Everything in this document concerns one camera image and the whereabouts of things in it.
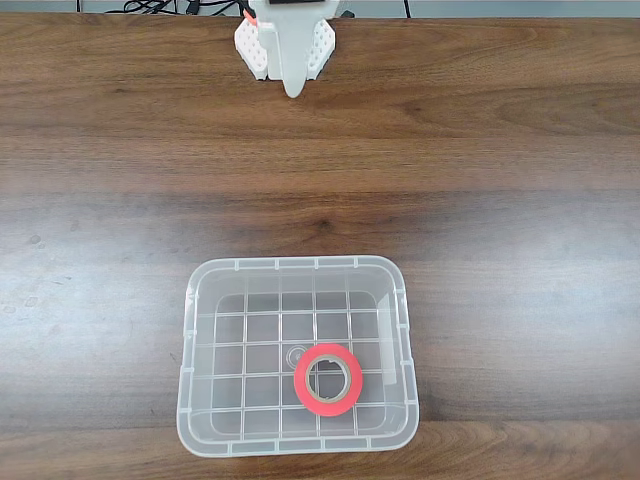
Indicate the red tape roll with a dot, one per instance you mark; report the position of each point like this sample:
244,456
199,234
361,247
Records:
300,390

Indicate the clear plastic storage box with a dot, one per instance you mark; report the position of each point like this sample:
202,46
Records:
200,350

